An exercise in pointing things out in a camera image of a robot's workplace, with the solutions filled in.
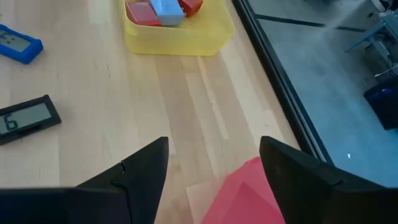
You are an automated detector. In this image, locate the lavender charger block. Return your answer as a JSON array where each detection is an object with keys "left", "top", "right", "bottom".
[{"left": 149, "top": 0, "right": 185, "bottom": 27}]

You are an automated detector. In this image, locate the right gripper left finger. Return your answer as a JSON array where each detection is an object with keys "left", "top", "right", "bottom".
[{"left": 65, "top": 136, "right": 170, "bottom": 224}]

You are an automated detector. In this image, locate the black digital clock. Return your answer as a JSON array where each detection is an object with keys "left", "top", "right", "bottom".
[{"left": 0, "top": 94, "right": 62, "bottom": 146}]

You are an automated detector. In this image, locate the pink translucent plastic bin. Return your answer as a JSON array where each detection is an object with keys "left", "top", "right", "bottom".
[{"left": 200, "top": 156, "right": 287, "bottom": 224}]

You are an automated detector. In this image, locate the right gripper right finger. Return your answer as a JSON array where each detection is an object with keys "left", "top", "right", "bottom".
[{"left": 259, "top": 136, "right": 398, "bottom": 224}]

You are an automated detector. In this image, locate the grey metal stand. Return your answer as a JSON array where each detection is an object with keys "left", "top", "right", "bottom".
[{"left": 341, "top": 0, "right": 398, "bottom": 78}]

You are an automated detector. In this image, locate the yellow translucent plastic bin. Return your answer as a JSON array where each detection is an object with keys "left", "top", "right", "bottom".
[{"left": 121, "top": 0, "right": 236, "bottom": 57}]

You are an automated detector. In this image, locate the red charger block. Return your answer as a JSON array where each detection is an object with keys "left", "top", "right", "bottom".
[
  {"left": 177, "top": 0, "right": 204, "bottom": 18},
  {"left": 125, "top": 1, "right": 162, "bottom": 27}
]

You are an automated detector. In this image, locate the black metal table frame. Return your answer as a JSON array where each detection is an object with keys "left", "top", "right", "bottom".
[{"left": 230, "top": 0, "right": 335, "bottom": 166}]

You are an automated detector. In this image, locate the black bag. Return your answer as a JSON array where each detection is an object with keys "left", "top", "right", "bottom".
[{"left": 363, "top": 81, "right": 398, "bottom": 131}]

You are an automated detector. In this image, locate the blue digital clock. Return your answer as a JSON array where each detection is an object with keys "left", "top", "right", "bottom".
[{"left": 0, "top": 24, "right": 44, "bottom": 65}]

